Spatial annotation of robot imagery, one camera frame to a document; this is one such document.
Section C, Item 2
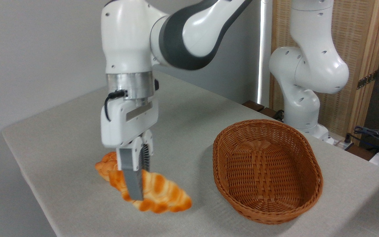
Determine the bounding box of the dark metal screen hinge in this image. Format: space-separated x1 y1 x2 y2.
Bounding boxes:
357 71 378 90

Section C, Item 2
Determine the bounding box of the blue grey cable bundle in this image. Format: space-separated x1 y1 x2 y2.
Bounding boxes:
353 126 379 148

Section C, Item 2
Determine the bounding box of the white vertical pole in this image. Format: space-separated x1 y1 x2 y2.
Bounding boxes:
257 0 273 106

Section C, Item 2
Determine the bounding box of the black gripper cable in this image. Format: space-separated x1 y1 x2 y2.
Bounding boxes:
104 90 126 121

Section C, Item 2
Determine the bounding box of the long braided bread loaf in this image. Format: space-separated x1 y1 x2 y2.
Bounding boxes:
108 170 192 214

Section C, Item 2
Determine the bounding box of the brown wicker oval basket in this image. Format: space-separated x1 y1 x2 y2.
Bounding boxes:
213 119 324 225

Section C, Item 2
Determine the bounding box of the round knotted bread roll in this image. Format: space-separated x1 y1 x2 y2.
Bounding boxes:
95 151 119 181

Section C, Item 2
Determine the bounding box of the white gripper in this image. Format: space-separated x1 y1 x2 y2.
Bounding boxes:
101 95 159 201

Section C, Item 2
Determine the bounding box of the white power strip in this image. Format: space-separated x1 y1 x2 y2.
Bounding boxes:
333 138 354 151

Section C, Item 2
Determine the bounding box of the dark brown wooden block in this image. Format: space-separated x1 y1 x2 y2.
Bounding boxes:
259 107 280 119
242 100 265 112

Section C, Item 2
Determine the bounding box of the grey tablecloth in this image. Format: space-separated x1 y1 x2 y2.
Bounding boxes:
1 71 379 237

